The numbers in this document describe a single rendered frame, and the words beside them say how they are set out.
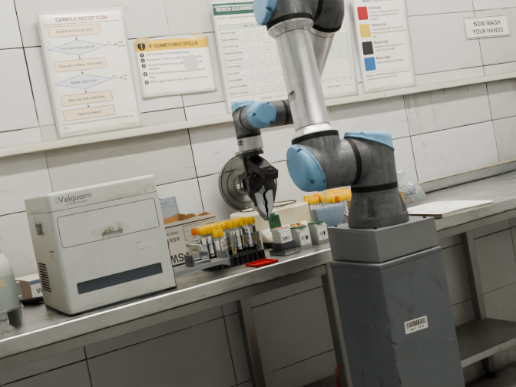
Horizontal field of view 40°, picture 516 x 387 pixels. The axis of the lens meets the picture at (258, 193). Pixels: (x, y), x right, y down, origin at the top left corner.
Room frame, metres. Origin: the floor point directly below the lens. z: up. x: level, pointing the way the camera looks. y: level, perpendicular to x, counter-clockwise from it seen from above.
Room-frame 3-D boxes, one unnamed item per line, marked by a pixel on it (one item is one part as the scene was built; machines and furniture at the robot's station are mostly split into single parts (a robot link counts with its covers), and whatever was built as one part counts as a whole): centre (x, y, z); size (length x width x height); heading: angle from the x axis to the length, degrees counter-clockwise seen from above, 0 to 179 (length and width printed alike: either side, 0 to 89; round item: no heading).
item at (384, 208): (1.73, -0.28, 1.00); 0.15 x 0.15 x 0.10
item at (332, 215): (2.20, -0.21, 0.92); 0.10 x 0.07 x 0.10; 111
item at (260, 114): (2.03, -0.06, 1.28); 0.11 x 0.11 x 0.08; 21
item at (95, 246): (1.85, 0.43, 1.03); 0.31 x 0.27 x 0.30; 119
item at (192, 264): (1.86, 0.21, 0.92); 0.21 x 0.07 x 0.05; 119
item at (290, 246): (2.04, -0.05, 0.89); 0.09 x 0.05 x 0.04; 30
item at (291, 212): (2.38, -0.03, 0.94); 0.30 x 0.24 x 0.12; 20
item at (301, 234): (2.08, -0.10, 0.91); 0.05 x 0.04 x 0.07; 29
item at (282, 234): (2.04, -0.05, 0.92); 0.05 x 0.04 x 0.06; 30
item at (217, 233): (2.02, 0.10, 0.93); 0.17 x 0.09 x 0.11; 120
